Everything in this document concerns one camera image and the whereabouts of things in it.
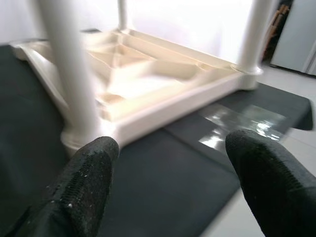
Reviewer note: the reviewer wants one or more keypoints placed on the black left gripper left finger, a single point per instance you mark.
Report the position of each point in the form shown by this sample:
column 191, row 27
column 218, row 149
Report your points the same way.
column 84, row 187

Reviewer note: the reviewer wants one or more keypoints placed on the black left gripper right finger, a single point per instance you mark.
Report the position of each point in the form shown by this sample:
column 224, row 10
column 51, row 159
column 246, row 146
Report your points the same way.
column 271, row 187

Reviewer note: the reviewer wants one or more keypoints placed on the white plastic table leg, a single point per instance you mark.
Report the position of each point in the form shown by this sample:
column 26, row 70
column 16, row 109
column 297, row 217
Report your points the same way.
column 69, row 74
column 254, row 32
column 122, row 14

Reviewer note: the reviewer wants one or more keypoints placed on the clear tape patch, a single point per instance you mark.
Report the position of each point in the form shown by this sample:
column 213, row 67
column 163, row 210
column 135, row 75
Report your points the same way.
column 247, row 123

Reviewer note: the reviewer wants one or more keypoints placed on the black tablecloth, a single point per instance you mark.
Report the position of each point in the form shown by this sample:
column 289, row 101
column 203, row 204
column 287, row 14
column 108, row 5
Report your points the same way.
column 160, row 177

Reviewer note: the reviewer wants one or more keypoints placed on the white plastic table top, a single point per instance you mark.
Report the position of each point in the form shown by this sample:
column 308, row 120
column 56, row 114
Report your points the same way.
column 153, row 103

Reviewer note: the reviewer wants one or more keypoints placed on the grey refrigerator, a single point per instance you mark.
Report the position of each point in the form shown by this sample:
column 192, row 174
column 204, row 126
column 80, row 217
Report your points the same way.
column 296, row 37

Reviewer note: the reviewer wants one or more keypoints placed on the brown wooden frame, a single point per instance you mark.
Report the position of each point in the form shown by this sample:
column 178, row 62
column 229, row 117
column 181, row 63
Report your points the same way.
column 274, row 32

